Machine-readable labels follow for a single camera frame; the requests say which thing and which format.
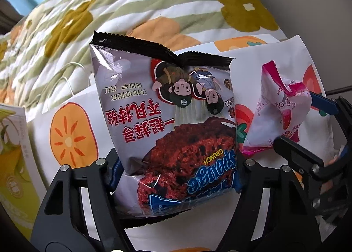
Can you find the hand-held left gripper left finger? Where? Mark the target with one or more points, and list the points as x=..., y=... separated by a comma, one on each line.
x=115, y=171

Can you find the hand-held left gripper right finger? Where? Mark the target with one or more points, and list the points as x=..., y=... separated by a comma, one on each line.
x=244, y=175

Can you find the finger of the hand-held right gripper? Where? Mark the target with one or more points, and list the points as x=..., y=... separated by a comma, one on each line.
x=324, y=103
x=294, y=153

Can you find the pink and white strawberry packet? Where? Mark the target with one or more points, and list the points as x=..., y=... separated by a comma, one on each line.
x=275, y=120

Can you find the grey sponge cake packet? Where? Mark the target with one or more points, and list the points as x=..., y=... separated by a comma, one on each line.
x=137, y=103

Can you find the green and white cardboard box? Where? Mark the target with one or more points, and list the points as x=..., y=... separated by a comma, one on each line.
x=16, y=186

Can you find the white persimmon print paper bag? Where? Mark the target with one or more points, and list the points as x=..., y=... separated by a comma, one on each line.
x=77, y=133

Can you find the floral striped quilt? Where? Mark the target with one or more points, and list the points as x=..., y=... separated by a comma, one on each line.
x=137, y=7

